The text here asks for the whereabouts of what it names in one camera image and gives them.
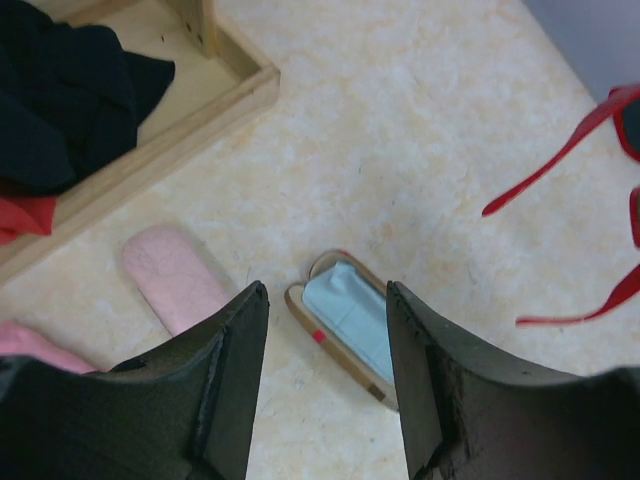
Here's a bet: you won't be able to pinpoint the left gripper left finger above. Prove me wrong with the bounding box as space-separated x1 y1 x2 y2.
1 282 269 479

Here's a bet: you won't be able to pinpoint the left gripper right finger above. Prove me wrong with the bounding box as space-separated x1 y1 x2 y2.
386 282 639 479

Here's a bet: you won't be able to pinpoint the brown glasses case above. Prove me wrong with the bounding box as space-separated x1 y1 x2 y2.
284 249 398 411

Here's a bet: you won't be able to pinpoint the small blue cloth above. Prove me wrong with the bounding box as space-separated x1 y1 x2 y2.
302 262 394 384

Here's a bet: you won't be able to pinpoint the pink shirt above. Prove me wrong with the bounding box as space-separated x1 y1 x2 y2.
0 321 96 374

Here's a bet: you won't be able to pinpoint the red sunglasses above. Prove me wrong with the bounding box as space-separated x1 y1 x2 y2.
480 82 640 329

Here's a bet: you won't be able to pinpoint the red tank top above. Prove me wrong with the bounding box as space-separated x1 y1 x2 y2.
1 196 57 245

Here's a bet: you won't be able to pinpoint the wooden clothes rack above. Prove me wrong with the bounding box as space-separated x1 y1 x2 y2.
1 1 280 282

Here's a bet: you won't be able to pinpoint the black tank top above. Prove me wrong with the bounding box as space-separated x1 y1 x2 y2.
1 1 175 196

